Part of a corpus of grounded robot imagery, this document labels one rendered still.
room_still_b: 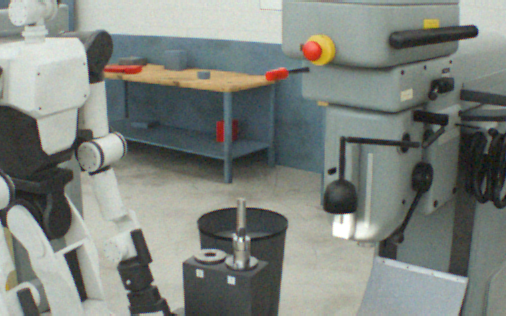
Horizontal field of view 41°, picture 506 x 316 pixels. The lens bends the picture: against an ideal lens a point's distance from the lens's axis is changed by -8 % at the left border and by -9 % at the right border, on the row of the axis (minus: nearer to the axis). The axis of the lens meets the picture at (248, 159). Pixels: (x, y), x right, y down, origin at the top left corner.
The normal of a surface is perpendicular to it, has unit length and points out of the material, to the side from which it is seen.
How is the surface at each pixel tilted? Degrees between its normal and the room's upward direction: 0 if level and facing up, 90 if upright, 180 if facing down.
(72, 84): 90
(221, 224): 86
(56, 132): 90
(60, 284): 115
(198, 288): 90
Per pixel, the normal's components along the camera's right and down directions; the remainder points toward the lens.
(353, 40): -0.53, 0.22
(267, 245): 0.54, 0.28
